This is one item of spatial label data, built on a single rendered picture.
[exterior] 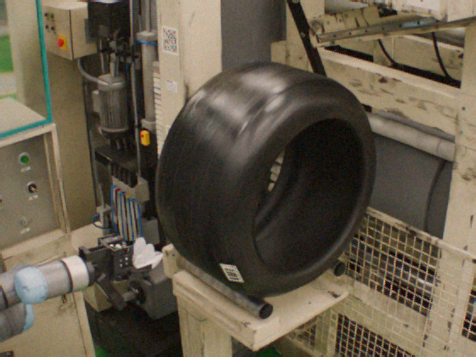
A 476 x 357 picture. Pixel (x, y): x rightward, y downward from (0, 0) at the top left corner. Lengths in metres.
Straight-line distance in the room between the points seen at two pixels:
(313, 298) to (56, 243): 0.81
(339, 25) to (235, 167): 0.60
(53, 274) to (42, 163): 0.72
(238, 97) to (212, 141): 0.12
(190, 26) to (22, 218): 0.79
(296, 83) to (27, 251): 1.00
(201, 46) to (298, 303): 0.76
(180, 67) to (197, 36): 0.09
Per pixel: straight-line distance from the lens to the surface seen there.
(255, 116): 1.43
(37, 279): 1.32
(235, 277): 1.52
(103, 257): 1.39
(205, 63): 1.75
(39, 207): 2.05
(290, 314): 1.82
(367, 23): 1.76
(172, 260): 1.86
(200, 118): 1.50
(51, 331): 2.21
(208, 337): 2.16
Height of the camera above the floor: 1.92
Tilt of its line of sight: 25 degrees down
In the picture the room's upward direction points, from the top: 1 degrees counter-clockwise
